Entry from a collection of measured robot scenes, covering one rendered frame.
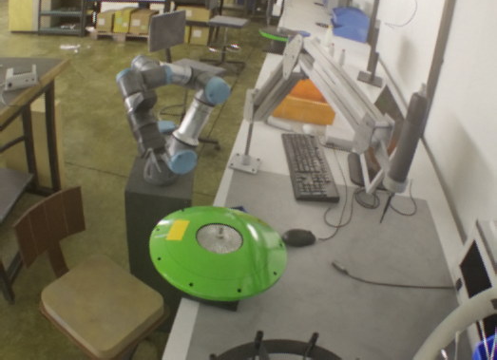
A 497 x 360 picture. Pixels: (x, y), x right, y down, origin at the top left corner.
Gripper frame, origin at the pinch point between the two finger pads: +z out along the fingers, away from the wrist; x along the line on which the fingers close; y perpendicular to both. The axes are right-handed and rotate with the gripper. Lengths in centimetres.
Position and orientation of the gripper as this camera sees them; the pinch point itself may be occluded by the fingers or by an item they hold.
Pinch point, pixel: (166, 170)
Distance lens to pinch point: 108.6
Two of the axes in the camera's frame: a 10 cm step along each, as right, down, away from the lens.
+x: -7.7, 2.4, -6.0
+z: 4.3, 8.8, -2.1
